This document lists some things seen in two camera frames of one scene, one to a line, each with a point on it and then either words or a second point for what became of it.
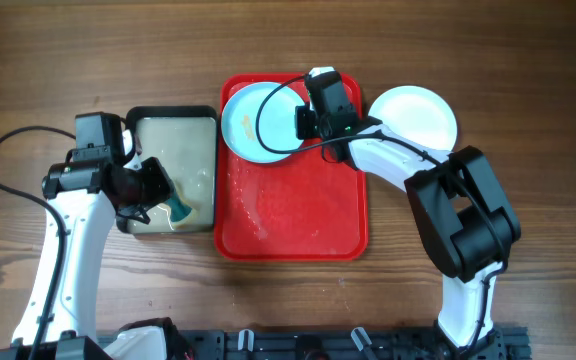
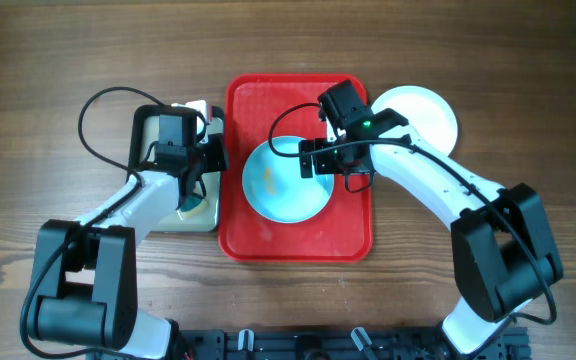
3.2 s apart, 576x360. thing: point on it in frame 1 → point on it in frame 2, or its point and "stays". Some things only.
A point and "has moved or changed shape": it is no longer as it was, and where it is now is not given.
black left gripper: (157, 182) → (216, 153)
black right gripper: (303, 122) → (308, 158)
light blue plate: (277, 121) → (273, 186)
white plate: (419, 112) stays
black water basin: (184, 139) stays
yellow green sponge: (178, 209) has moved or changed shape
